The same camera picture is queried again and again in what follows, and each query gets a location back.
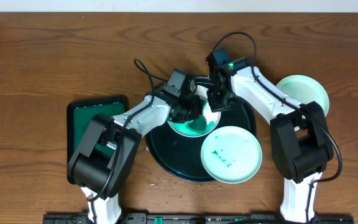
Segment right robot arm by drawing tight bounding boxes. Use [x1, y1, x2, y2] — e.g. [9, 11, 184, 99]
[206, 55, 339, 223]

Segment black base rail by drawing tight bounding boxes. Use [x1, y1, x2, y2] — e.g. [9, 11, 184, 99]
[42, 212, 356, 224]

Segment mint plate front on tray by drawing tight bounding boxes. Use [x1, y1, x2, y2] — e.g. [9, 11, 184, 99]
[201, 126, 262, 184]

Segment white plate with green stain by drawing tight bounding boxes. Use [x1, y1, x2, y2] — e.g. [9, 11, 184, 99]
[168, 85, 221, 138]

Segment round dark green tray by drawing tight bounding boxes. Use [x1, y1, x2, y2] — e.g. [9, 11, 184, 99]
[144, 76, 257, 183]

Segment mint plate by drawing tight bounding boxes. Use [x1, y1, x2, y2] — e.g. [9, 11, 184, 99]
[201, 126, 262, 184]
[276, 75, 329, 116]

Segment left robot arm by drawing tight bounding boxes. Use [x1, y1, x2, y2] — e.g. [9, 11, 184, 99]
[67, 90, 203, 223]

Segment rectangular dark green tray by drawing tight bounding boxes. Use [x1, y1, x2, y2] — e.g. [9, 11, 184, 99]
[66, 95, 129, 185]

